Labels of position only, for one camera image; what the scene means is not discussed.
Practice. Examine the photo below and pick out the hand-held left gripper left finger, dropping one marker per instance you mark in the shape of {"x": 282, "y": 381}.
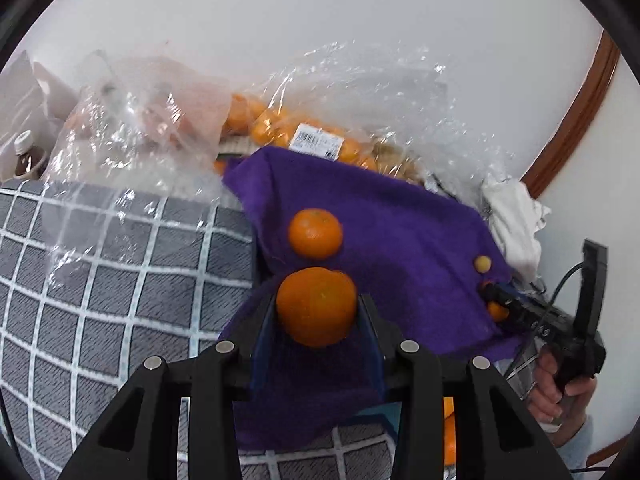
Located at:
{"x": 262, "y": 340}

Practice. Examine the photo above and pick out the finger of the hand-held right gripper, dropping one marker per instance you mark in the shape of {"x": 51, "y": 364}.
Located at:
{"x": 510, "y": 302}
{"x": 592, "y": 290}

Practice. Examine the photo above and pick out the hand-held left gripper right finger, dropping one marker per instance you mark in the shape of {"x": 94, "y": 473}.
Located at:
{"x": 372, "y": 350}

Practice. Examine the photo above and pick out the mandarin orange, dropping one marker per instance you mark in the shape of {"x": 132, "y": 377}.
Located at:
{"x": 497, "y": 312}
{"x": 315, "y": 234}
{"x": 316, "y": 307}

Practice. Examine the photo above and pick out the small yellow round fruit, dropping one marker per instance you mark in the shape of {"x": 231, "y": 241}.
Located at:
{"x": 482, "y": 263}

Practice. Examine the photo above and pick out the purple towel covered tray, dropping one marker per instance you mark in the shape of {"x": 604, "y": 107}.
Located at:
{"x": 410, "y": 240}

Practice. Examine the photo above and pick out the person's right forearm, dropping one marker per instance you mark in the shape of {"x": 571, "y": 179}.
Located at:
{"x": 575, "y": 440}

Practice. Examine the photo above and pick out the person's right hand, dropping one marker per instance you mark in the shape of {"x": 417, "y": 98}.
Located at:
{"x": 547, "y": 395}

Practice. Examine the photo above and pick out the white crumpled cloth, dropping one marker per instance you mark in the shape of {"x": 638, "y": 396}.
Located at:
{"x": 515, "y": 225}

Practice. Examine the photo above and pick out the labelled bag of oranges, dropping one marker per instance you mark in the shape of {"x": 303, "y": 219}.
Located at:
{"x": 270, "y": 127}

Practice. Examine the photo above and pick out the large clear plastic bag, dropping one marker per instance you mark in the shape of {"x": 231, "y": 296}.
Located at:
{"x": 400, "y": 95}

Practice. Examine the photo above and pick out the clear bag with pink contents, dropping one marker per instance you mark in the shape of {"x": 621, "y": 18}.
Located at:
{"x": 150, "y": 115}

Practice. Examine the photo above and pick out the brown bottle with white cap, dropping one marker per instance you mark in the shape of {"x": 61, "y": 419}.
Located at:
{"x": 27, "y": 160}

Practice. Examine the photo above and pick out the white plastic bag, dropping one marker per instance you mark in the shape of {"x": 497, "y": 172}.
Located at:
{"x": 35, "y": 90}

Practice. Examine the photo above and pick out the brown wooden door frame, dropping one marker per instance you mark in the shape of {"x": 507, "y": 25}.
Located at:
{"x": 575, "y": 115}

